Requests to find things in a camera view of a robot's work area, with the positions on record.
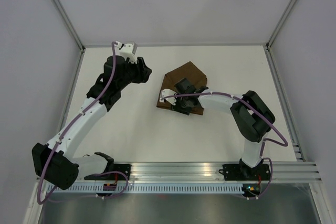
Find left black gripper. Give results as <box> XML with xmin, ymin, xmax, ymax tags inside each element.
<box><xmin>117</xmin><ymin>56</ymin><xmax>152</xmax><ymax>90</ymax></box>

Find brown cloth napkin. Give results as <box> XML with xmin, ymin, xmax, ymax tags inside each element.
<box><xmin>156</xmin><ymin>61</ymin><xmax>207</xmax><ymax>115</ymax></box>

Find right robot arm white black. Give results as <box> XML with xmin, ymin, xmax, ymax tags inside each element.
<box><xmin>171</xmin><ymin>78</ymin><xmax>276</xmax><ymax>181</ymax></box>

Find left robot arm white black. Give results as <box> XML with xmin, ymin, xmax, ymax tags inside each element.
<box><xmin>32</xmin><ymin>55</ymin><xmax>152</xmax><ymax>190</ymax></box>

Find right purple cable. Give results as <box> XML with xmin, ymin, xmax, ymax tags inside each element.
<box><xmin>160</xmin><ymin>91</ymin><xmax>289</xmax><ymax>201</ymax></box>

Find purple cable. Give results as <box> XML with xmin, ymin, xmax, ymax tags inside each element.
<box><xmin>36</xmin><ymin>40</ymin><xmax>129</xmax><ymax>205</ymax></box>
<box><xmin>160</xmin><ymin>91</ymin><xmax>289</xmax><ymax>201</ymax></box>

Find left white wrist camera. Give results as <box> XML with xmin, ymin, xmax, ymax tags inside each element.
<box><xmin>116</xmin><ymin>41</ymin><xmax>137</xmax><ymax>64</ymax></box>

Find aluminium front rail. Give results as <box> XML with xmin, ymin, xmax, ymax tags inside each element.
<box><xmin>75</xmin><ymin>161</ymin><xmax>321</xmax><ymax>184</ymax></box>

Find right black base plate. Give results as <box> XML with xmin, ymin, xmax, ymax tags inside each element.
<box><xmin>222</xmin><ymin>164</ymin><xmax>271</xmax><ymax>181</ymax></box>

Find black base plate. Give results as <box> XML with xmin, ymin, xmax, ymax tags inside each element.
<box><xmin>222</xmin><ymin>164</ymin><xmax>271</xmax><ymax>181</ymax></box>
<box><xmin>84</xmin><ymin>164</ymin><xmax>131</xmax><ymax>181</ymax></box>

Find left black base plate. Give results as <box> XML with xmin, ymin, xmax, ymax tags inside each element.
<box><xmin>84</xmin><ymin>164</ymin><xmax>131</xmax><ymax>181</ymax></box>

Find white slotted cable duct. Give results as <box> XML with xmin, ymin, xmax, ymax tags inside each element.
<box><xmin>54</xmin><ymin>182</ymin><xmax>244</xmax><ymax>194</ymax></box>

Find left aluminium frame post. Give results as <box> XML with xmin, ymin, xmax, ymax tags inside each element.
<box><xmin>51</xmin><ymin>0</ymin><xmax>85</xmax><ymax>52</ymax></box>

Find aluminium frame post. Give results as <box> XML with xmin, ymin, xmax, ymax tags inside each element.
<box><xmin>264</xmin><ymin>0</ymin><xmax>315</xmax><ymax>50</ymax></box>
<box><xmin>51</xmin><ymin>0</ymin><xmax>85</xmax><ymax>52</ymax></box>

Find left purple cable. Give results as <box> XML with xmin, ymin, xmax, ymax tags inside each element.
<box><xmin>36</xmin><ymin>40</ymin><xmax>129</xmax><ymax>205</ymax></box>

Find right aluminium frame post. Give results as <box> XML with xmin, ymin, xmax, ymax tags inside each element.
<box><xmin>264</xmin><ymin>0</ymin><xmax>315</xmax><ymax>50</ymax></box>

